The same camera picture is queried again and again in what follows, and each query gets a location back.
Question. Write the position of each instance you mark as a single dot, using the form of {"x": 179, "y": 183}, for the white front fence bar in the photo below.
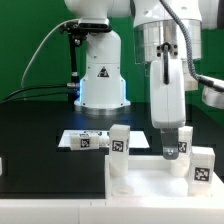
{"x": 182, "y": 211}

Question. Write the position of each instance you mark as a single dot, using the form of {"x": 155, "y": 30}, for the white square table top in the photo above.
{"x": 147, "y": 177}

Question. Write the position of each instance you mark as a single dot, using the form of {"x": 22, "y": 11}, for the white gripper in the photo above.
{"x": 168, "y": 102}

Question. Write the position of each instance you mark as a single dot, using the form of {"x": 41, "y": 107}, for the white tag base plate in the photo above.
{"x": 137, "y": 138}

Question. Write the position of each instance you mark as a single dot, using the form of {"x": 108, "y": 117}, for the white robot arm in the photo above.
{"x": 167, "y": 38}

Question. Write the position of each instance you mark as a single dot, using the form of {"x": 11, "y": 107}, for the white left fence piece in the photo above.
{"x": 1, "y": 166}

